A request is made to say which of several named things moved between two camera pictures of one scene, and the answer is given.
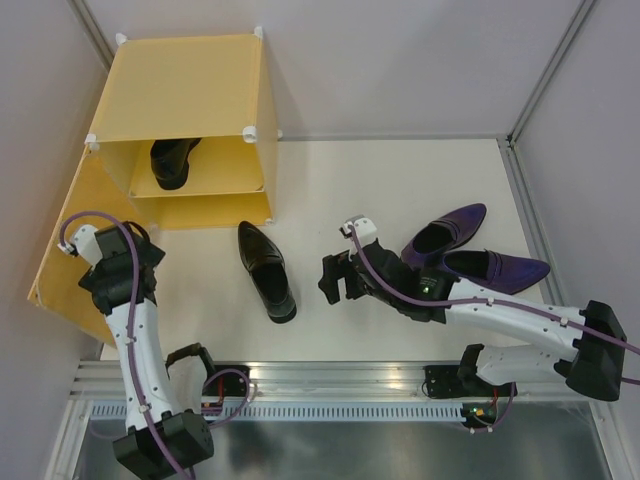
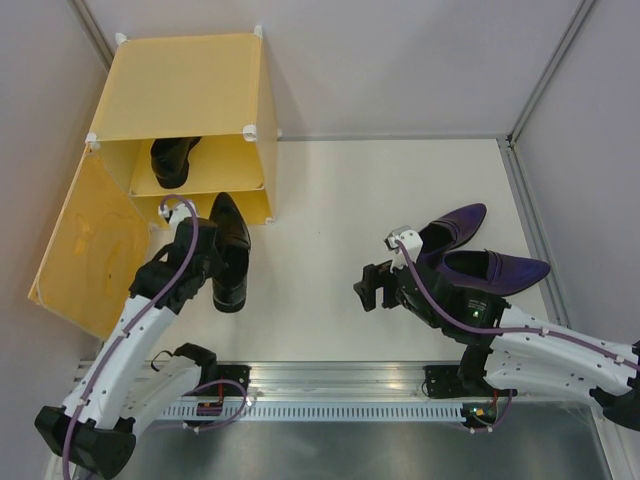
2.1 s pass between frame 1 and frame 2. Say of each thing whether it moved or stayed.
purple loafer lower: stayed
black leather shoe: stayed
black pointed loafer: moved
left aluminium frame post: stayed
